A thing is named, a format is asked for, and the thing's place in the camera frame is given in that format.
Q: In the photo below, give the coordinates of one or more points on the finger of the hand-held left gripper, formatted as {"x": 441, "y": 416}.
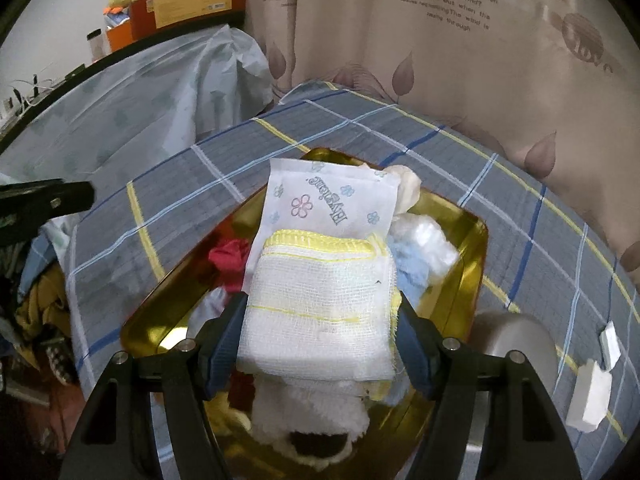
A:
{"x": 65, "y": 197}

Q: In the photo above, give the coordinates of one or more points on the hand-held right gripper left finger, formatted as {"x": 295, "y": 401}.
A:
{"x": 225, "y": 345}

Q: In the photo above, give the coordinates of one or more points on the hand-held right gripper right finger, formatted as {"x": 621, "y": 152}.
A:
{"x": 415, "y": 355}

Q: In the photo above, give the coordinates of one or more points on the blue fluffy sock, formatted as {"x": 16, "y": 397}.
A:
{"x": 407, "y": 270}

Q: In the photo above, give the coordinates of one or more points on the yellow-edged white gauze cloth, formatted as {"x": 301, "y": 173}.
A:
{"x": 320, "y": 320}

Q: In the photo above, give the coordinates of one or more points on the white fluffy sock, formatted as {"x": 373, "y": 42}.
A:
{"x": 300, "y": 410}
{"x": 425, "y": 235}

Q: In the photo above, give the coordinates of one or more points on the gold metal tin box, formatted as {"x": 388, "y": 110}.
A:
{"x": 450, "y": 225}

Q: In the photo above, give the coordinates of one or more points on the floral printed wipe packet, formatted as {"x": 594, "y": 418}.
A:
{"x": 325, "y": 200}

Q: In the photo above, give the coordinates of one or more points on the steel bowl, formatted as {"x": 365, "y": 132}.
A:
{"x": 515, "y": 335}

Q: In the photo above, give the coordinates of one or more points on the light blue plastic cover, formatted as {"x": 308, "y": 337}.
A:
{"x": 125, "y": 110}

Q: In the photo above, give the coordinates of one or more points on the pile of clothes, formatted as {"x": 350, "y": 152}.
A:
{"x": 40, "y": 305}

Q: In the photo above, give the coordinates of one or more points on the small orange box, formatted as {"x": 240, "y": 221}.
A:
{"x": 119, "y": 37}

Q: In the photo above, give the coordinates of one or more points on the grey plaid bed sheet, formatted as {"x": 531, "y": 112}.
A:
{"x": 500, "y": 200}

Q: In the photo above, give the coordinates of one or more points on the large white foam block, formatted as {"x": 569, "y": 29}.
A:
{"x": 590, "y": 395}

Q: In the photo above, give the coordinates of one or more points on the small white foam block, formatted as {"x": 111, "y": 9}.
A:
{"x": 611, "y": 345}

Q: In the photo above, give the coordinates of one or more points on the large orange cardboard box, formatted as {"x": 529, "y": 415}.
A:
{"x": 190, "y": 7}

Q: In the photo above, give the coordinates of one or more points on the beige leaf print curtain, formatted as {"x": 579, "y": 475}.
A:
{"x": 500, "y": 85}

